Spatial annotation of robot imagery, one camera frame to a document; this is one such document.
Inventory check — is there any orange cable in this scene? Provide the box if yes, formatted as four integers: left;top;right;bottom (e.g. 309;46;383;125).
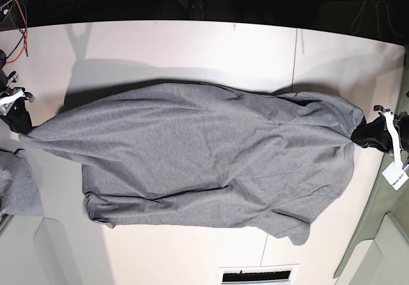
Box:
0;0;29;64

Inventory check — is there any grey shirt pile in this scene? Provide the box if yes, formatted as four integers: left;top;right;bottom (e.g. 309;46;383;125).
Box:
1;149;43;217

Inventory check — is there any table cable slot grommet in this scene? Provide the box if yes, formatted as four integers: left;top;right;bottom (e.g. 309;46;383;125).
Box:
217;264;299;285

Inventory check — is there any grey bin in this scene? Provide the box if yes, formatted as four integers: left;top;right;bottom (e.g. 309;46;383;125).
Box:
332;211;409;285
1;216;68;284

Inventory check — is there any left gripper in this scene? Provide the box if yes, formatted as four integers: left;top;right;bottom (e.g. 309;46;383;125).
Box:
351;105;408;153

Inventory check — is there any black round stool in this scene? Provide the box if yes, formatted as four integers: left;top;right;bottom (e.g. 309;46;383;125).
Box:
272;0;320;28

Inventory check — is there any grey bin right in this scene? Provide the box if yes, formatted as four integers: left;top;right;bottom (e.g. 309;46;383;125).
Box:
332;211;409;285

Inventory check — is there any grey t-shirt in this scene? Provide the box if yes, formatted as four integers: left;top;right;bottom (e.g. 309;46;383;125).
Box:
20;83;364;245

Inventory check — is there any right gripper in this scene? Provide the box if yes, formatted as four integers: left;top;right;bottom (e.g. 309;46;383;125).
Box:
0;87;33;135

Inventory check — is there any grey bin left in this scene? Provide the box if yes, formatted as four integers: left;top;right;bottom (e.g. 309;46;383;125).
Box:
1;216;68;284

